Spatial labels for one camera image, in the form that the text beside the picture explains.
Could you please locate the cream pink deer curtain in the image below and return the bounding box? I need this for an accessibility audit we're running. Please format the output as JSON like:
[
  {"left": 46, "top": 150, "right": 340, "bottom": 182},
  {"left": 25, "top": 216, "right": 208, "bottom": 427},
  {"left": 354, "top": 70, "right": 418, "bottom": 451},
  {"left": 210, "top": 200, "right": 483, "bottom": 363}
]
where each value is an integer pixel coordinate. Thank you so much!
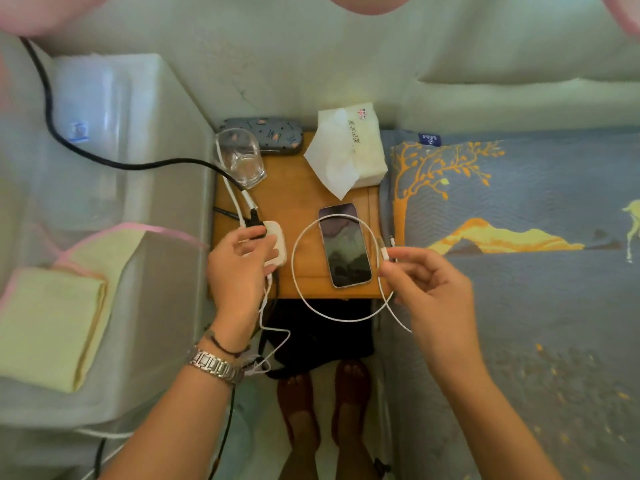
[{"left": 0, "top": 0, "right": 640, "bottom": 39}]

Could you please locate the gray patterned glasses case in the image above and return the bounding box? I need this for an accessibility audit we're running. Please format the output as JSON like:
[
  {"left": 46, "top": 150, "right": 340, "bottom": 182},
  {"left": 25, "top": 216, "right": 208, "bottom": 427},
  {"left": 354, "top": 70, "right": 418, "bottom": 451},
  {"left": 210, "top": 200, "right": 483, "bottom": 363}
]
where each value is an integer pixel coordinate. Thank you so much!
[{"left": 217, "top": 116, "right": 305, "bottom": 157}]

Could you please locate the small wooden bedside table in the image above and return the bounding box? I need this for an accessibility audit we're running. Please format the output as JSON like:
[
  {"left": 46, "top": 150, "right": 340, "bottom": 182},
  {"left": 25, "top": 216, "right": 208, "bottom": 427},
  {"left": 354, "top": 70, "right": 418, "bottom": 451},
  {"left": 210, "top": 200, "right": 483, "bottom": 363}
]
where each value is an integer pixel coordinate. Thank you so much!
[{"left": 209, "top": 129, "right": 394, "bottom": 301}]

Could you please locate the black smartphone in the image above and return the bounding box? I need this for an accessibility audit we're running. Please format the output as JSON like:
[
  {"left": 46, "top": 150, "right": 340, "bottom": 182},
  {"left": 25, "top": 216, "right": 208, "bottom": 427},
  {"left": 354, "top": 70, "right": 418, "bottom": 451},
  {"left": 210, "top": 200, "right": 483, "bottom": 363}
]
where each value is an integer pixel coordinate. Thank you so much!
[{"left": 317, "top": 202, "right": 375, "bottom": 289}]

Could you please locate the thin black wire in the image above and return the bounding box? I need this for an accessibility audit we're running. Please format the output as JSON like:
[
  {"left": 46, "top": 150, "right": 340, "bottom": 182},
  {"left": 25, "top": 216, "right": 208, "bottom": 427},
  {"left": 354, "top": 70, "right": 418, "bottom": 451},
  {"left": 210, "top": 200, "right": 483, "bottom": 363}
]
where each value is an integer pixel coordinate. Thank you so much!
[{"left": 207, "top": 384, "right": 237, "bottom": 480}]

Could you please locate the person's left hand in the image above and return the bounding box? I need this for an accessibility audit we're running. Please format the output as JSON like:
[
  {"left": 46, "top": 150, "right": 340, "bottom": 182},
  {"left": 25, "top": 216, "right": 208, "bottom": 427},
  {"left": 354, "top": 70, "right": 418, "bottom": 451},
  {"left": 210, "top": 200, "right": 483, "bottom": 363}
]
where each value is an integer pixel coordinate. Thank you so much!
[{"left": 206, "top": 224, "right": 280, "bottom": 348}]

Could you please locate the yellow cloth pink trim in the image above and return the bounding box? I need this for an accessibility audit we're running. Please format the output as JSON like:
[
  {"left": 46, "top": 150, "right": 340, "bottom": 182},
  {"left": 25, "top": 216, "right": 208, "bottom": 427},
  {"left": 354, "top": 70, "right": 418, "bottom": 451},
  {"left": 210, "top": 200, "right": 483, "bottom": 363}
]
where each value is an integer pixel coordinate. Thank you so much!
[
  {"left": 49, "top": 221, "right": 207, "bottom": 286},
  {"left": 0, "top": 266, "right": 109, "bottom": 395}
]

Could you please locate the person's left leg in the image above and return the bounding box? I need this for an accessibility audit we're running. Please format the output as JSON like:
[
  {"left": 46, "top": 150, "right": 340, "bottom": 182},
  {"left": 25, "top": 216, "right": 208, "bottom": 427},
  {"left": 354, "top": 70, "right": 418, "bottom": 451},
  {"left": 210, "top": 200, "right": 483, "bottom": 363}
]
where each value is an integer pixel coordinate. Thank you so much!
[{"left": 277, "top": 434, "right": 321, "bottom": 480}]

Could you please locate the white charging cable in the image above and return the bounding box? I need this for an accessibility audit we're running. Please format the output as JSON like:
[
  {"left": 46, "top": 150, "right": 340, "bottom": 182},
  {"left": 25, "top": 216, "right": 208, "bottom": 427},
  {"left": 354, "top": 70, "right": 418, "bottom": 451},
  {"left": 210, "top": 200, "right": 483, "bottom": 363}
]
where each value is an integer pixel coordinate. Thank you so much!
[{"left": 290, "top": 213, "right": 414, "bottom": 335}]

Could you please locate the pale padded headboard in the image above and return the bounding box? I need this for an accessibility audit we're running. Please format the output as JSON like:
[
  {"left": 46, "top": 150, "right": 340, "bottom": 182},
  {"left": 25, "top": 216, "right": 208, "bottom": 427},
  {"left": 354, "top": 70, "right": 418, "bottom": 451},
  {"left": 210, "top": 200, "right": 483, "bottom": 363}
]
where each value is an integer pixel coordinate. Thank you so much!
[{"left": 399, "top": 0, "right": 640, "bottom": 139}]

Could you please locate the person's right hand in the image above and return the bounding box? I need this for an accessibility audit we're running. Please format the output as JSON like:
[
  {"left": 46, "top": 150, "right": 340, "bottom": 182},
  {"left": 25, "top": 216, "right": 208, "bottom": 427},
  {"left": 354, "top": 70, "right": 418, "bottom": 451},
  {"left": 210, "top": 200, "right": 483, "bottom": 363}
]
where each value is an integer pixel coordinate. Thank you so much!
[{"left": 377, "top": 246, "right": 490, "bottom": 387}]

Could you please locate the white hub power cord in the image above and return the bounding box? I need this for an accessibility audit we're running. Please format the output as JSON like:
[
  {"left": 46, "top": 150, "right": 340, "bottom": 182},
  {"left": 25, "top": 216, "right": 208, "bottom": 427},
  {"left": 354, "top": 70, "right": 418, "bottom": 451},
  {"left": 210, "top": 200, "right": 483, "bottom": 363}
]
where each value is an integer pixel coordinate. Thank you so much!
[{"left": 214, "top": 139, "right": 261, "bottom": 229}]

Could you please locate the translucent plastic drawer unit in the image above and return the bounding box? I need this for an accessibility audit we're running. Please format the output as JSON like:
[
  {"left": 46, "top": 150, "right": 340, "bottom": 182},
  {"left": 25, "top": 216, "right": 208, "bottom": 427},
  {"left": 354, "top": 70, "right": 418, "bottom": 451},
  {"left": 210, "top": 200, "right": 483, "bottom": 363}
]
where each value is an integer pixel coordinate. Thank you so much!
[{"left": 0, "top": 32, "right": 221, "bottom": 480}]

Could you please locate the white tissue pack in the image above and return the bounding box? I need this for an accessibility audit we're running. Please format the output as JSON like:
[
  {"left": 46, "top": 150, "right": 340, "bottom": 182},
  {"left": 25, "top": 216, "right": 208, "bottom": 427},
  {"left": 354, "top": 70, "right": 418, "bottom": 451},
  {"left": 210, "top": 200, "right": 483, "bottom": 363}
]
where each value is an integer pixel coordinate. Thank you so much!
[{"left": 303, "top": 101, "right": 389, "bottom": 202}]

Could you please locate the person's right leg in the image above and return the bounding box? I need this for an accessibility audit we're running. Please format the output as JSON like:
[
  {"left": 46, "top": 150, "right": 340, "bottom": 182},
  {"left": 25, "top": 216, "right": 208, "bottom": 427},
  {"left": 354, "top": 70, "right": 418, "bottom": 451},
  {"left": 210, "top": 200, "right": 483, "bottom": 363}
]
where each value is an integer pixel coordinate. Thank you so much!
[{"left": 334, "top": 434, "right": 381, "bottom": 480}]

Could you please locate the white bed frame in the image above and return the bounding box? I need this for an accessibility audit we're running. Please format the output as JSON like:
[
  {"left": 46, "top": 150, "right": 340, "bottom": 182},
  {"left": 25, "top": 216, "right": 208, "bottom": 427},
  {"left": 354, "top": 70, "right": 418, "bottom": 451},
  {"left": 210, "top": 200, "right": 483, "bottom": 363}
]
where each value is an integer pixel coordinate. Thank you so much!
[{"left": 371, "top": 314, "right": 397, "bottom": 480}]

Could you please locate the silver metal wristwatch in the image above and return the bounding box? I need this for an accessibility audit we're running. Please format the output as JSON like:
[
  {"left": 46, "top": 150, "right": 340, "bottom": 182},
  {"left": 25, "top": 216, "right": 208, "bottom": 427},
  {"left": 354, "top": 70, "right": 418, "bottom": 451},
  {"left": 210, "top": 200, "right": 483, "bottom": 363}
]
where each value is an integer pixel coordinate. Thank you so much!
[{"left": 185, "top": 345, "right": 247, "bottom": 386}]

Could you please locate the white charger hub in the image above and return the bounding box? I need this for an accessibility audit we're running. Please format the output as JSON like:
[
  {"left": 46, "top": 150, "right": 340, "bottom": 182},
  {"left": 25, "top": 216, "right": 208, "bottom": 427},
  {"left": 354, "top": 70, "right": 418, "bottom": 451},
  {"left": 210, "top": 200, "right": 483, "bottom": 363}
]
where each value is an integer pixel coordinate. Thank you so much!
[{"left": 241, "top": 220, "right": 289, "bottom": 269}]

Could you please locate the thin white cable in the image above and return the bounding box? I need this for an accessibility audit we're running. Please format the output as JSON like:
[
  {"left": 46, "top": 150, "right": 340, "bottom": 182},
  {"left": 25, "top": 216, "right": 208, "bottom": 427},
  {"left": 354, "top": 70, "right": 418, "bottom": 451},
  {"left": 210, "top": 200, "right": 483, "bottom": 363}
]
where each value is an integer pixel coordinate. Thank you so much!
[{"left": 74, "top": 271, "right": 293, "bottom": 480}]

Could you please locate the black power cord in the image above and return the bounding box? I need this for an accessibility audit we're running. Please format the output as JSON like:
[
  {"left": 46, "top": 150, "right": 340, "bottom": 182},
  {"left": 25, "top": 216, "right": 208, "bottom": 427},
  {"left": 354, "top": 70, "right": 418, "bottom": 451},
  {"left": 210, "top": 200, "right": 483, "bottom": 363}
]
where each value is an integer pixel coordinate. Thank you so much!
[{"left": 19, "top": 36, "right": 269, "bottom": 241}]

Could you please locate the black string bracelet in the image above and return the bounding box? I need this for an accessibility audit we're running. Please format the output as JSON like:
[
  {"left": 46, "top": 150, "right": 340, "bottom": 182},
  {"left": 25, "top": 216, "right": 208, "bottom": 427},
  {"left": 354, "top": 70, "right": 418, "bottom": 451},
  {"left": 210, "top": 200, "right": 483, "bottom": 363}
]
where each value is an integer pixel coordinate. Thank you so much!
[{"left": 204, "top": 329, "right": 251, "bottom": 359}]

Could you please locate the clear drinking glass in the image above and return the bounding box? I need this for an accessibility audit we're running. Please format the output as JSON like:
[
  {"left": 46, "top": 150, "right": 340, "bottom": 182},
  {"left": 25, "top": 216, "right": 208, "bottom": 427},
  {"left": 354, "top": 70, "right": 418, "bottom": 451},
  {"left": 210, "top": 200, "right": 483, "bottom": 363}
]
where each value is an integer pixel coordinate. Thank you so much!
[{"left": 214, "top": 127, "right": 268, "bottom": 191}]

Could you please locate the person's leg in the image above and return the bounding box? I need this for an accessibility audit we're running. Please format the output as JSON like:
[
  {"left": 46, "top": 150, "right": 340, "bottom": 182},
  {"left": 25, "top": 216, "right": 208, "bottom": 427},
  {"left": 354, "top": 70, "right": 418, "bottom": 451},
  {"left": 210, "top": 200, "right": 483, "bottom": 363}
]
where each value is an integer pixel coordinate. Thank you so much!
[
  {"left": 334, "top": 434, "right": 381, "bottom": 480},
  {"left": 277, "top": 434, "right": 321, "bottom": 480}
]

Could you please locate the black bag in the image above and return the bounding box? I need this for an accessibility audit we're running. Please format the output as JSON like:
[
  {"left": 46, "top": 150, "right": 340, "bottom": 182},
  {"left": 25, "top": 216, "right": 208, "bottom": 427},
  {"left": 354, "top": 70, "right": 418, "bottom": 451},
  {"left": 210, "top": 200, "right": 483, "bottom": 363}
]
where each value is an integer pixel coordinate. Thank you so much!
[{"left": 259, "top": 296, "right": 377, "bottom": 381}]

